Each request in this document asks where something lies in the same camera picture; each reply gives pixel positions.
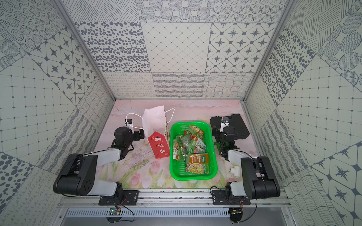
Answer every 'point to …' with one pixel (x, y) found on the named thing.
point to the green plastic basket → (177, 167)
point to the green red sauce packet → (177, 151)
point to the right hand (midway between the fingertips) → (222, 126)
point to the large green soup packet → (197, 163)
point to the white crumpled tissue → (235, 171)
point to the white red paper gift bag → (154, 119)
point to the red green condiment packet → (195, 132)
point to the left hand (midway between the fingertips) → (135, 126)
